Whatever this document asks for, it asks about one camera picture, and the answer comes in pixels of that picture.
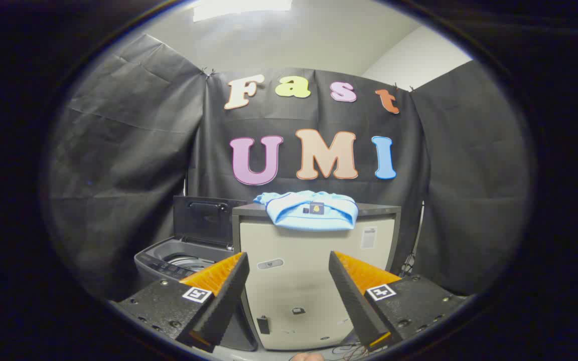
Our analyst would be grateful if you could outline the tangled thin floor cables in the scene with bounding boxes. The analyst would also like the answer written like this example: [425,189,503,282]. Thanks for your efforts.
[328,343,371,361]

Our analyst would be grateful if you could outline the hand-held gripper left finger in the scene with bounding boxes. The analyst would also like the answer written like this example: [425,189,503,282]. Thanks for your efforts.
[111,252,250,353]

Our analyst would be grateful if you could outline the black backdrop cloth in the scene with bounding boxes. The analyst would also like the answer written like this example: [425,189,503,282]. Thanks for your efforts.
[48,34,533,301]

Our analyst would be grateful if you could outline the beige cabinet grey top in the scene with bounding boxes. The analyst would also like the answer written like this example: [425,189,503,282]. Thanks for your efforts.
[232,203,401,351]

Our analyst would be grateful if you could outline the light blue shirt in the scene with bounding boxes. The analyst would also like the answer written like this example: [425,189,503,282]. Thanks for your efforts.
[254,191,359,232]

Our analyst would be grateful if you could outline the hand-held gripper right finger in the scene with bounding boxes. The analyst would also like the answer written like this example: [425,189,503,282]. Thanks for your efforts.
[328,251,471,351]

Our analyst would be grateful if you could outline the grey washing machine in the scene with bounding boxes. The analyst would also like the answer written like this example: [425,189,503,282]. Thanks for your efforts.
[134,238,258,351]

